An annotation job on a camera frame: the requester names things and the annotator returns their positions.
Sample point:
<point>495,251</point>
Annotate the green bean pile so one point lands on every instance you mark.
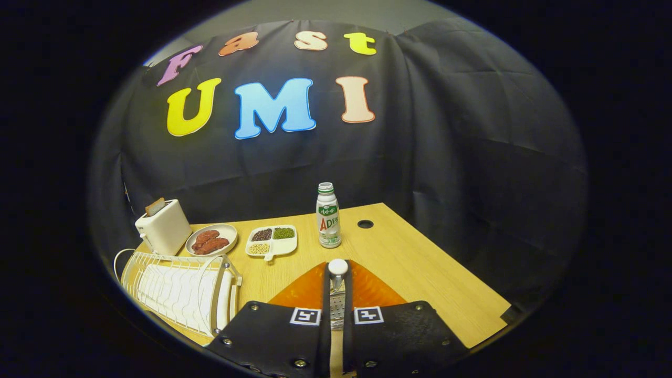
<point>283,233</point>

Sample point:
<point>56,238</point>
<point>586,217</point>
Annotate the grey round plate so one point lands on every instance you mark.
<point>230,233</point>

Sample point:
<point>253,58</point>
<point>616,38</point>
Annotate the white divided dish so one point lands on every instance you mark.
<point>283,248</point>

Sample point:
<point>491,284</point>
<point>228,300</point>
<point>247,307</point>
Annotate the brown toast slice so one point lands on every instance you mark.
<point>154,207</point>

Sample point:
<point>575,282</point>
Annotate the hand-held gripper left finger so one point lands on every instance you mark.
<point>325,341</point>

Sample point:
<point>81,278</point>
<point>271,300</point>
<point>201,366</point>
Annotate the yellow soybean pile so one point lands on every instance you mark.
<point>258,249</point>

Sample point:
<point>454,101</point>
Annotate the white drink bottle green cap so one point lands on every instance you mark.
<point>329,226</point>

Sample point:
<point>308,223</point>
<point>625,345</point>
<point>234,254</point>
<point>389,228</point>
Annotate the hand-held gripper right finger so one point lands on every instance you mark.
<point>348,341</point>

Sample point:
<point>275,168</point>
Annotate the white toaster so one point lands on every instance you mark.
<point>165,231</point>

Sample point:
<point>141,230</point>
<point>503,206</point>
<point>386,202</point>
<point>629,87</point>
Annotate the red steak piece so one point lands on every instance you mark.
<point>207,235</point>
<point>212,245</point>

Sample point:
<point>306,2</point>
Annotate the dark bean pile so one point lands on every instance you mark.
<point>262,234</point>

